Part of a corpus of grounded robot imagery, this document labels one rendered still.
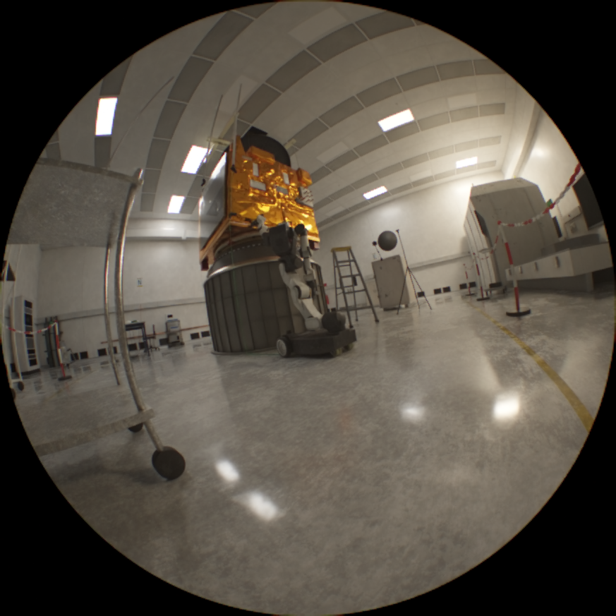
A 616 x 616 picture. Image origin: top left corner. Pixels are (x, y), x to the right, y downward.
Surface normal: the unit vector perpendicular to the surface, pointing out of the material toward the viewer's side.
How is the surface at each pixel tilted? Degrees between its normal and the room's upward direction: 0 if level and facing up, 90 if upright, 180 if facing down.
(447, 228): 90
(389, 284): 90
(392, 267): 90
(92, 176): 180
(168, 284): 90
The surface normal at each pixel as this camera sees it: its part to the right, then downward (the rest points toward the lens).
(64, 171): 0.18, 0.98
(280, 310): 0.36, -0.08
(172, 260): 0.73, -0.15
